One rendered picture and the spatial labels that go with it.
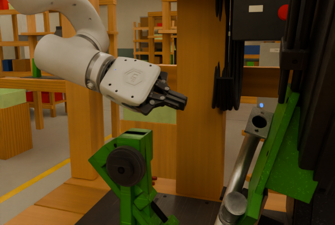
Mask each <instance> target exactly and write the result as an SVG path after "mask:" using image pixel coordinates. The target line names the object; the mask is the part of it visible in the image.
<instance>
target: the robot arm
mask: <svg viewBox="0 0 335 225"><path fill-rule="evenodd" d="M7 1H8V2H9V3H10V5H11V6H12V7H13V8H14V9H15V10H16V11H17V12H19V13H20V14H24V15H33V14H37V13H41V12H44V11H48V10H56V11H58V12H60V13H62V14H63V15H64V16H65V17H67V19H68V20H69V21H70V23H71V24H72V26H73V27H74V29H75V31H76V34H75V35H74V36H73V37H70V38H62V37H59V36H57V35H54V34H48V35H45V36H44V37H43V38H42V39H41V40H40V41H39V42H38V44H37V45H36V48H35V51H34V63H35V65H36V67H37V68H38V69H40V70H42V71H44V72H47V73H50V74H52V75H55V76H57V77H60V78H62V79H65V80H68V81H70V82H73V83H75V84H78V85H80V86H83V87H85V88H88V89H91V90H93V91H96V92H98V93H101V94H102V95H104V96H105V97H107V98H108V99H110V100H111V101H113V102H115V103H117V104H118V105H120V106H122V107H124V108H127V109H129V110H131V111H134V112H136V113H142V114H143V115H145V116H147V115H148V114H149V113H150V112H151V111H152V110H153V109H154V108H157V107H164V106H168V107H170V108H173V109H176V110H182V111H184V109H185V106H186V105H187V97H186V96H184V95H183V94H181V93H178V92H176V91H173V90H170V87H169V86H168V84H167V79H168V73H167V72H163V71H161V68H160V67H159V66H157V65H155V64H152V63H149V62H145V61H142V60H138V59H133V58H128V57H118V58H117V59H115V57H114V56H112V55H109V54H107V53H106V52H107V50H108V48H109V46H110V40H109V36H108V34H107V31H106V29H105V27H104V25H103V23H102V21H101V19H100V17H99V15H98V13H97V12H96V10H95V8H94V7H93V6H92V4H91V3H90V2H89V1H88V0H7ZM157 93H158V94H157Z"/></svg>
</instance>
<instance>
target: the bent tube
mask: <svg viewBox="0 0 335 225"><path fill-rule="evenodd" d="M261 113H262V114H263V115H262V114H261ZM273 116H274V113H272V112H269V111H266V110H263V109H260V108H257V107H254V106H253V107H252V110H251V113H250V115H249V118H248V121H247V124H246V127H245V130H244V132H245V133H246V134H245V137H244V140H243V143H242V145H241V148H240V151H239V154H238V157H237V160H236V162H235V165H234V168H233V171H232V174H231V177H230V180H229V183H228V186H227V189H226V192H225V194H224V197H223V200H222V203H221V206H220V207H222V206H223V204H224V199H225V197H226V195H227V194H228V193H230V192H239V193H241V192H242V188H243V185H244V182H245V179H246V176H247V173H248V170H249V167H250V164H251V162H252V159H253V156H254V154H255V151H256V149H257V146H258V144H259V142H260V140H261V138H262V139H265V140H266V139H267V136H268V133H269V130H270V126H271V123H272V119H273ZM214 225H223V224H222V223H221V221H220V220H219V217H218V215H217V218H216V221H215V224H214Z"/></svg>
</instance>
